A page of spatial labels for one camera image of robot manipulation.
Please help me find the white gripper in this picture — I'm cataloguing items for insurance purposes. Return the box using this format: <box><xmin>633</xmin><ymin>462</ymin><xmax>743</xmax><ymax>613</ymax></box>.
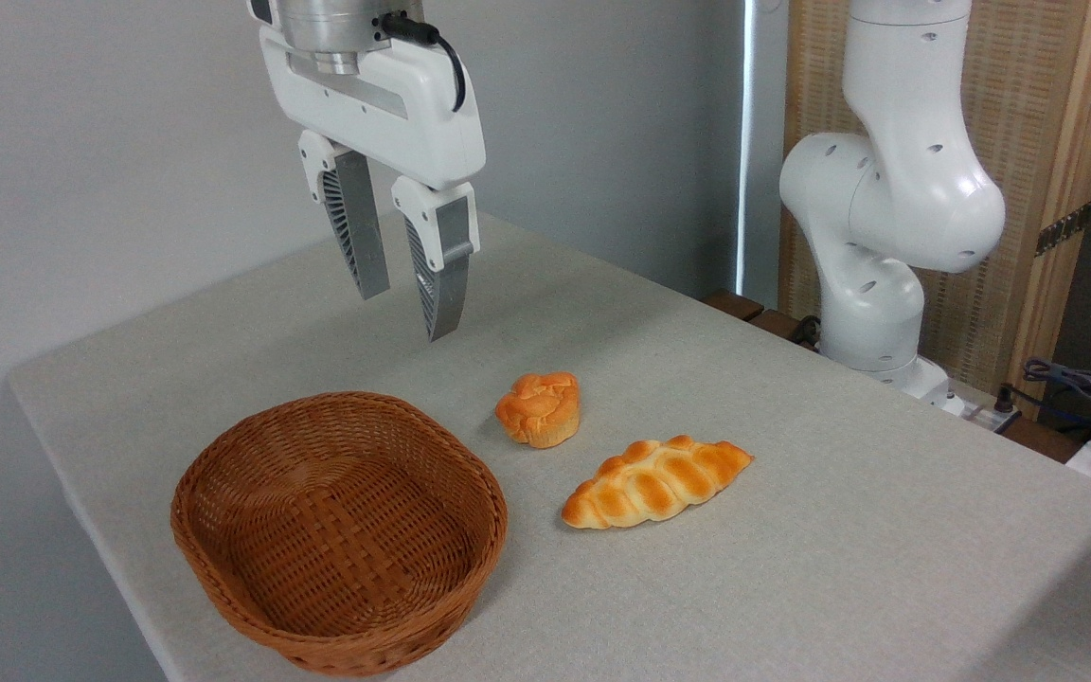
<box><xmin>259</xmin><ymin>23</ymin><xmax>488</xmax><ymax>344</ymax></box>

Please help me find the orange muffin bread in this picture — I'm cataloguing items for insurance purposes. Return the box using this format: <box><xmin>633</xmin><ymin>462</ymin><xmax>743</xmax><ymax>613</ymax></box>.
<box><xmin>493</xmin><ymin>370</ymin><xmax>583</xmax><ymax>451</ymax></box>

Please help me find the brown woven wicker basket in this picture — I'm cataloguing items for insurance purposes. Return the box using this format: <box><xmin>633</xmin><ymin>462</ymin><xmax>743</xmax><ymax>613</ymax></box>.
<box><xmin>170</xmin><ymin>390</ymin><xmax>510</xmax><ymax>678</ymax></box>

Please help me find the braided golden bread loaf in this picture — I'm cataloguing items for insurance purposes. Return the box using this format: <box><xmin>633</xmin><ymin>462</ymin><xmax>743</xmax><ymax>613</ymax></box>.
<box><xmin>560</xmin><ymin>434</ymin><xmax>756</xmax><ymax>531</ymax></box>

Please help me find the grey tablecloth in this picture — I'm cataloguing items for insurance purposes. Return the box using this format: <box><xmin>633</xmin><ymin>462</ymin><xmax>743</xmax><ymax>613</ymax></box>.
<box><xmin>6</xmin><ymin>210</ymin><xmax>1091</xmax><ymax>682</ymax></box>

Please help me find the metal screen hinge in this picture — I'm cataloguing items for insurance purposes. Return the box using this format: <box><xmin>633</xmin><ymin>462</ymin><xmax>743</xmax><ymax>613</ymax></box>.
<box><xmin>1034</xmin><ymin>201</ymin><xmax>1091</xmax><ymax>258</ymax></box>

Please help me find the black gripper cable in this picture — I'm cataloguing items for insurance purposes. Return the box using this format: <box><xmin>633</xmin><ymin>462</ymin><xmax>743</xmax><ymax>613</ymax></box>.
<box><xmin>381</xmin><ymin>10</ymin><xmax>467</xmax><ymax>114</ymax></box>

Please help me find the black cable bundle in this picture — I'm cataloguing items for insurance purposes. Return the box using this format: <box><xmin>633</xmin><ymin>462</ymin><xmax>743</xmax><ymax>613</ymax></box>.
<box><xmin>1022</xmin><ymin>357</ymin><xmax>1091</xmax><ymax>439</ymax></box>

